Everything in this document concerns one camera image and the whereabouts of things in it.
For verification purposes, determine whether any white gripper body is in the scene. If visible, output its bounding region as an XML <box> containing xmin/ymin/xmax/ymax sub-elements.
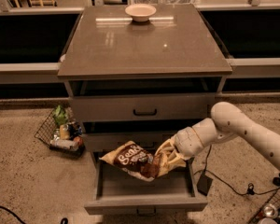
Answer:
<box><xmin>172</xmin><ymin>127</ymin><xmax>204</xmax><ymax>161</ymax></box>

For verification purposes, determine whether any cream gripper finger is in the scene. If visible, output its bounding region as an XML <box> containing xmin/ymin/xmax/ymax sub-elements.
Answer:
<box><xmin>155</xmin><ymin>139</ymin><xmax>175</xmax><ymax>159</ymax></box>
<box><xmin>158</xmin><ymin>153</ymin><xmax>186</xmax><ymax>176</ymax></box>

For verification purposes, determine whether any brown chip bag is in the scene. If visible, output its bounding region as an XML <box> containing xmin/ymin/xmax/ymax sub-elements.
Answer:
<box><xmin>101</xmin><ymin>141</ymin><xmax>177</xmax><ymax>182</ymax></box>

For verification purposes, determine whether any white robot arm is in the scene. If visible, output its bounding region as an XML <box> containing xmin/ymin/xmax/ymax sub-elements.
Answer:
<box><xmin>157</xmin><ymin>102</ymin><xmax>280</xmax><ymax>171</ymax></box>

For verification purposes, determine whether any grey top drawer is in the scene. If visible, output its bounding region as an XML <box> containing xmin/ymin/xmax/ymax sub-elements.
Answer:
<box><xmin>69</xmin><ymin>93</ymin><xmax>215</xmax><ymax>122</ymax></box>

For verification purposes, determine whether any grey open bottom drawer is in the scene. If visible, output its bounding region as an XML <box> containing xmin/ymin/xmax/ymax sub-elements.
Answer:
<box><xmin>85</xmin><ymin>152</ymin><xmax>207</xmax><ymax>217</ymax></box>

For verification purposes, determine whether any grey middle drawer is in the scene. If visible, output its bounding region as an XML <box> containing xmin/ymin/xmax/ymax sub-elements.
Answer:
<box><xmin>82</xmin><ymin>131</ymin><xmax>175</xmax><ymax>152</ymax></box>

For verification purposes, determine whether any grey drawer cabinet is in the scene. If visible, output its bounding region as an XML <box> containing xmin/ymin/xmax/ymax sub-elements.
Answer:
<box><xmin>57</xmin><ymin>3</ymin><xmax>233</xmax><ymax>161</ymax></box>

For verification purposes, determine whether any black power adapter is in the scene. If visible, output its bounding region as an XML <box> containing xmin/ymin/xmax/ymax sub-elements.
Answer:
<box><xmin>197</xmin><ymin>172</ymin><xmax>213</xmax><ymax>196</ymax></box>

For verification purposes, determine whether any white can in basket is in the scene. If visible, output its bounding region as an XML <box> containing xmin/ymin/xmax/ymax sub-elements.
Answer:
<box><xmin>50</xmin><ymin>139</ymin><xmax>78</xmax><ymax>151</ymax></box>

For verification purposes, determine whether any yellow bottle in basket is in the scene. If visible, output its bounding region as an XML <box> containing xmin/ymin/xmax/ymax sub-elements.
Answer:
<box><xmin>60</xmin><ymin>124</ymin><xmax>70</xmax><ymax>140</ymax></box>

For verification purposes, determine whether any silver can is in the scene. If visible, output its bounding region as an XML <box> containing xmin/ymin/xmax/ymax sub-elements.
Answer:
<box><xmin>262</xmin><ymin>203</ymin><xmax>278</xmax><ymax>218</ymax></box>

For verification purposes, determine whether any green leafy vegetable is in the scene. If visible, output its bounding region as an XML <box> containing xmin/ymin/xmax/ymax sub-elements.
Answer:
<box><xmin>52</xmin><ymin>105</ymin><xmax>68</xmax><ymax>127</ymax></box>

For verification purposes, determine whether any beige ceramic bowl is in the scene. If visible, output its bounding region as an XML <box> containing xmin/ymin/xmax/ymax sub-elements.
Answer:
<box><xmin>125</xmin><ymin>4</ymin><xmax>156</xmax><ymax>22</ymax></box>

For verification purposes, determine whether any black power cable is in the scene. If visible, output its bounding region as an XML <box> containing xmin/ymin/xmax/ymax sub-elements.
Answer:
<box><xmin>193</xmin><ymin>145</ymin><xmax>280</xmax><ymax>197</ymax></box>

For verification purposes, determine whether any black wire basket left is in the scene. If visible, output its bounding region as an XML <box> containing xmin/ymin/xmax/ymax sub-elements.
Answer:
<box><xmin>35</xmin><ymin>111</ymin><xmax>85</xmax><ymax>157</ymax></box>

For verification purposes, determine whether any black cable left floor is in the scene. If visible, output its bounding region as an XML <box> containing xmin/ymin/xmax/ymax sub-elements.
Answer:
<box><xmin>0</xmin><ymin>190</ymin><xmax>69</xmax><ymax>224</ymax></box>

